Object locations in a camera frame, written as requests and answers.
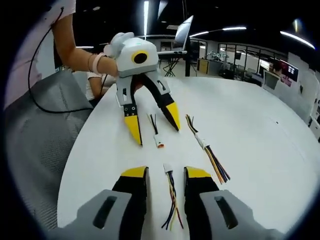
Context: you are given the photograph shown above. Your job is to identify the JST connector coloured wires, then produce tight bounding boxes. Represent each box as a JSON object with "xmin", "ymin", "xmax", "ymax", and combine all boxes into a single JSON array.
[{"xmin": 161, "ymin": 163, "xmax": 185, "ymax": 231}]

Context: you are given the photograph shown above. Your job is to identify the JST socket black wires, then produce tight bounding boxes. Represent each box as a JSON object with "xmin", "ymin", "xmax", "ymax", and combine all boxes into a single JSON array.
[{"xmin": 149, "ymin": 113, "xmax": 166, "ymax": 150}]

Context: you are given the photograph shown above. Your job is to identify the open grey laptop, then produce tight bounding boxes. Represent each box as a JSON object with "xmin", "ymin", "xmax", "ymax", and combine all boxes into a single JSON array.
[{"xmin": 156, "ymin": 14, "xmax": 195, "ymax": 56}]

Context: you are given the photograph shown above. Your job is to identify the dark display screen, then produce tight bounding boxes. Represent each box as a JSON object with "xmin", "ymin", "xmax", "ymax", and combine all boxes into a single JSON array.
[{"xmin": 271, "ymin": 59, "xmax": 300, "ymax": 89}]

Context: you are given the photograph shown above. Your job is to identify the JST socket multicoloured wires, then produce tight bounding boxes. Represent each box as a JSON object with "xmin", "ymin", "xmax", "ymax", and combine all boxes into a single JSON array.
[{"xmin": 199, "ymin": 139, "xmax": 231, "ymax": 185}]

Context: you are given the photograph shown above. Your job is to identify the pink wristband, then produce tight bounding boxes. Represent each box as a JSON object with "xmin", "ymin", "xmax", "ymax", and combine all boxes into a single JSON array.
[{"xmin": 91, "ymin": 53, "xmax": 101, "ymax": 74}]

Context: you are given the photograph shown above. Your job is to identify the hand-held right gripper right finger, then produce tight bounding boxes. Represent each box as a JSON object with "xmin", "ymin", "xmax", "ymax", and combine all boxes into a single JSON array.
[{"xmin": 183, "ymin": 165, "xmax": 285, "ymax": 240}]

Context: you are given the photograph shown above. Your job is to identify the grey mesh office chair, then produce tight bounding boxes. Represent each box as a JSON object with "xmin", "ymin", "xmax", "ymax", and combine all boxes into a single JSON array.
[{"xmin": 4, "ymin": 71, "xmax": 95, "ymax": 231}]

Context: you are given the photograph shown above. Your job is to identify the thin black cable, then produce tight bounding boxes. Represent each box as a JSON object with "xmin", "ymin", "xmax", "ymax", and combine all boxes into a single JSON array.
[{"xmin": 28, "ymin": 6, "xmax": 118, "ymax": 114}]

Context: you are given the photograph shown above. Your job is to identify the ceiling light strip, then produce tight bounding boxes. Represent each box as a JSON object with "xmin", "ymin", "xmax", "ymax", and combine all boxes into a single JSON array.
[
  {"xmin": 143, "ymin": 0, "xmax": 150, "ymax": 38},
  {"xmin": 189, "ymin": 25, "xmax": 248, "ymax": 38},
  {"xmin": 279, "ymin": 30, "xmax": 316, "ymax": 50}
]

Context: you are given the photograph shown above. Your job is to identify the white office chair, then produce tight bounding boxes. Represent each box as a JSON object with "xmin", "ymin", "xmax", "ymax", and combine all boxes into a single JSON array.
[{"xmin": 261, "ymin": 69, "xmax": 281, "ymax": 91}]

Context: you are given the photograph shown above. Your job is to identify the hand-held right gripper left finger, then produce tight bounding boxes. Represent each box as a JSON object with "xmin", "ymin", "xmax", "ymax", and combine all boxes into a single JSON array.
[{"xmin": 58, "ymin": 165, "xmax": 151, "ymax": 240}]

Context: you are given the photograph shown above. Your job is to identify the person's left hand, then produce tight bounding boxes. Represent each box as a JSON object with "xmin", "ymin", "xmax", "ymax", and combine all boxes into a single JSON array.
[{"xmin": 99, "ymin": 55, "xmax": 120, "ymax": 78}]

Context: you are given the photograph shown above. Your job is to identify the yellow cabinet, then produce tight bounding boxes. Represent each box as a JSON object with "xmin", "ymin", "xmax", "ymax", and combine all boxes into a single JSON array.
[{"xmin": 196, "ymin": 58, "xmax": 210, "ymax": 75}]

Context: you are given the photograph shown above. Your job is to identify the black folding stand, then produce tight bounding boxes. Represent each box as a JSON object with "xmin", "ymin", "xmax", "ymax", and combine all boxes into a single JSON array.
[{"xmin": 163, "ymin": 53, "xmax": 192, "ymax": 78}]

